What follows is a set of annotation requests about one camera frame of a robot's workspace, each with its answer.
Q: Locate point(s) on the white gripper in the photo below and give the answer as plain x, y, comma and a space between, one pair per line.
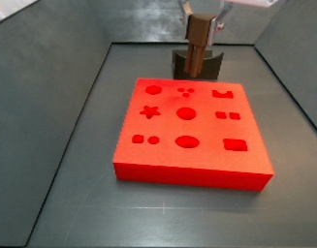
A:
225, 7

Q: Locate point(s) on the brown three prong peg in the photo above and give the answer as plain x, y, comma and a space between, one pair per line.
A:
197, 36

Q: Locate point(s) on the red shape-sorting board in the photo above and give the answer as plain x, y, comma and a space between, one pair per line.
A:
190, 134

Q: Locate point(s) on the dark curved holder stand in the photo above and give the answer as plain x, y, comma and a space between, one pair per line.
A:
210, 65

